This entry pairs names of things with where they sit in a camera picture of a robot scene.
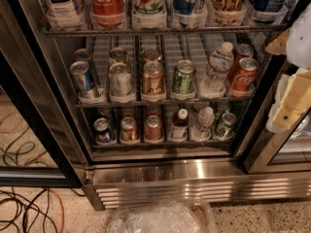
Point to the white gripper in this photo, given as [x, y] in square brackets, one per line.
[299, 44]

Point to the red coke can top shelf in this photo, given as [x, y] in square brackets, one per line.
[107, 13]

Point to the red coke can middle front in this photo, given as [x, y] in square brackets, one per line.
[244, 74]

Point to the red coke can middle rear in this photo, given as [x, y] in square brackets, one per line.
[243, 50]

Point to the clear water bottle middle shelf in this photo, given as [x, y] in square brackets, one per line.
[219, 63]

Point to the clear water bottle shelf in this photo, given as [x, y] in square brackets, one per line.
[219, 63]
[205, 119]

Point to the green can bottom shelf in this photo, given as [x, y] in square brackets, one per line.
[225, 125]

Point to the green can shelf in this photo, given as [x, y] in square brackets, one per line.
[225, 125]
[183, 76]

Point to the clear water bottle bottom shelf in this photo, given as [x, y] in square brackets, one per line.
[205, 119]

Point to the green can middle shelf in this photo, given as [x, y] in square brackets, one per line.
[183, 76]

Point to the blue silver can top shelf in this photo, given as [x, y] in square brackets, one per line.
[188, 13]

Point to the gold can middle front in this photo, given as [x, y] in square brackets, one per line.
[152, 78]

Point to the gold can middle rear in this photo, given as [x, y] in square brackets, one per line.
[151, 54]

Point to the red can bottom shelf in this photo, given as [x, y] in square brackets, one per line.
[153, 128]

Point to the white green 7up can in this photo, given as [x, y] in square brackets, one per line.
[148, 13]

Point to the stainless steel glass-door fridge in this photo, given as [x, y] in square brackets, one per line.
[35, 62]

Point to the white silver can middle front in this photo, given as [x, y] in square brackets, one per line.
[120, 80]

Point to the white silver can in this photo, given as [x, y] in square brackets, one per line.
[120, 80]
[117, 55]

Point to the bronze can bottom shelf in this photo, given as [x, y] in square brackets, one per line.
[129, 130]

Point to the white silver can middle rear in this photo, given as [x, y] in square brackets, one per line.
[117, 55]

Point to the blue pepsi can bottom shelf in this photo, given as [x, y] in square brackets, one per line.
[104, 134]

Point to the blue silver can middle front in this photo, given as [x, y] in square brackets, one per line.
[84, 80]

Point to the blue silver can middle rear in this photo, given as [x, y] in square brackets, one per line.
[82, 54]

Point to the white black tea can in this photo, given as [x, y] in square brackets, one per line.
[66, 15]

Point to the brown bottle white cap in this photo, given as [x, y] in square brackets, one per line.
[179, 124]

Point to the clear plastic bin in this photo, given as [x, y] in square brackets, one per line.
[167, 216]

